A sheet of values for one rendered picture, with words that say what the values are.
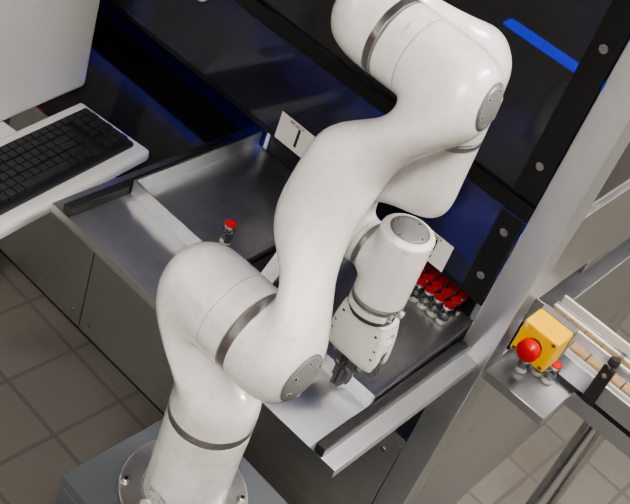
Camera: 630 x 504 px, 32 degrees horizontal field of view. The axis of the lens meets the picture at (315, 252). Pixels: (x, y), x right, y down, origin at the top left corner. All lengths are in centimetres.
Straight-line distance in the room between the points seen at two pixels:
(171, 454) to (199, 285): 27
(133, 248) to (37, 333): 106
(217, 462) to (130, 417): 135
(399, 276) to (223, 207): 57
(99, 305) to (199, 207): 76
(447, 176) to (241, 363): 38
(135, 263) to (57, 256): 93
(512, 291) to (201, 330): 70
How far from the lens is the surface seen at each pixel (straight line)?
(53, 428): 275
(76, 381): 285
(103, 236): 192
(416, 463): 217
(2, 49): 214
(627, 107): 165
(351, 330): 167
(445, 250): 190
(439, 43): 119
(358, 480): 231
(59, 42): 225
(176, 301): 133
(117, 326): 270
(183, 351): 138
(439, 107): 117
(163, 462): 150
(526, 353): 184
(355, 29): 123
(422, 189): 145
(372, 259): 157
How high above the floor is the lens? 216
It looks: 39 degrees down
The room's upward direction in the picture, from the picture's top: 22 degrees clockwise
